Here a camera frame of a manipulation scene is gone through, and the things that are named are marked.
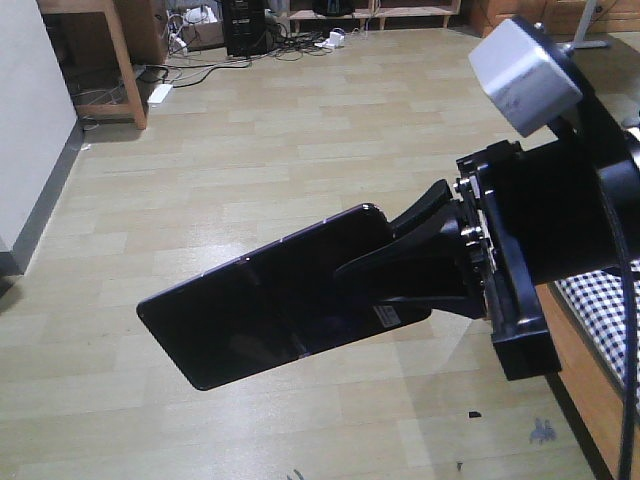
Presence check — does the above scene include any black round wrist flange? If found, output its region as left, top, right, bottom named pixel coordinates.
left=512, top=16, right=639, bottom=206

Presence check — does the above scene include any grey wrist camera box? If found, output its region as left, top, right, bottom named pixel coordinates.
left=469, top=16, right=584, bottom=137

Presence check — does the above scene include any wooden bench frame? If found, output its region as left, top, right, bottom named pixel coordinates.
left=37, top=0, right=168, bottom=130

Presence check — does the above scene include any black foldable smartphone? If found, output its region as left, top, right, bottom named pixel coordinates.
left=136, top=204, right=432, bottom=390

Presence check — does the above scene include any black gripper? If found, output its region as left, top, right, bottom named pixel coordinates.
left=334, top=135, right=639, bottom=380

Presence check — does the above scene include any white power strip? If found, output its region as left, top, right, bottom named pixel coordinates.
left=147, top=83, right=173, bottom=105

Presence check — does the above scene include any black computer tower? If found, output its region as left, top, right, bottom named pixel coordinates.
left=222, top=0, right=267, bottom=57

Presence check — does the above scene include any wooden bed frame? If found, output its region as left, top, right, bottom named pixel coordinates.
left=537, top=284, right=623, bottom=479

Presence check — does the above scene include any black white gingham duvet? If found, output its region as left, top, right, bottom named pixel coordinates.
left=554, top=267, right=626, bottom=387

